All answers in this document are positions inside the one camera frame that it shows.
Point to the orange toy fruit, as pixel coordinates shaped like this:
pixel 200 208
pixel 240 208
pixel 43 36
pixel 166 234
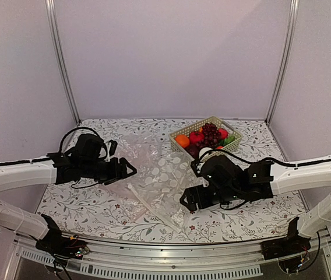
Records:
pixel 182 140

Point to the beige perforated plastic basket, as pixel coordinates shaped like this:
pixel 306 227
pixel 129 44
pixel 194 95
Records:
pixel 197 126

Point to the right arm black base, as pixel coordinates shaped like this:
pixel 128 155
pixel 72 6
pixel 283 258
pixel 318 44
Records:
pixel 288 245

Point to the red toy pepper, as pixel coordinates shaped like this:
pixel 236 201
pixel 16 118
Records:
pixel 196 137

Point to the dark purple toy grapes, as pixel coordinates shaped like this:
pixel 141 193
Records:
pixel 209 130

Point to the right aluminium frame post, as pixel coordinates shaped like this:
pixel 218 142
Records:
pixel 291 26

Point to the aluminium front rail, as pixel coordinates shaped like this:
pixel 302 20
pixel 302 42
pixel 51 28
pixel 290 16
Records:
pixel 118 259

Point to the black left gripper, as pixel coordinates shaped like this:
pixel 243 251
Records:
pixel 116 175

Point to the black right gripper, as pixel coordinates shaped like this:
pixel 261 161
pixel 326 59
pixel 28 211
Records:
pixel 189 192

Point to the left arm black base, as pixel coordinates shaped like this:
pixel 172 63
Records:
pixel 56 245

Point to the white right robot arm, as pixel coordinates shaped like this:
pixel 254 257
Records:
pixel 293 176

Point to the clear white-dotted zip bag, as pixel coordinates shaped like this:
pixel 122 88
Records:
pixel 162 177

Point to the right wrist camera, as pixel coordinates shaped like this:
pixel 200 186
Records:
pixel 221 172

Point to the red toy tomato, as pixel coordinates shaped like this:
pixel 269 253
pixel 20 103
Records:
pixel 222 133

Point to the left aluminium frame post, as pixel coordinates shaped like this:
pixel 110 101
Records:
pixel 56 41

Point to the floral patterned table mat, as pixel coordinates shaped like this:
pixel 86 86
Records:
pixel 88 210

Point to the white toy garlic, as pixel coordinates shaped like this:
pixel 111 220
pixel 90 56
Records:
pixel 203 151

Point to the green toy vegetable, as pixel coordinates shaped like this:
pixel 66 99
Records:
pixel 227 140

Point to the aluminium frame post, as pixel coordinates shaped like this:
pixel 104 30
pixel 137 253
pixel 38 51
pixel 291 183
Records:
pixel 291 26
pixel 56 41

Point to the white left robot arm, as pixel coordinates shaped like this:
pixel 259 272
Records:
pixel 21 174

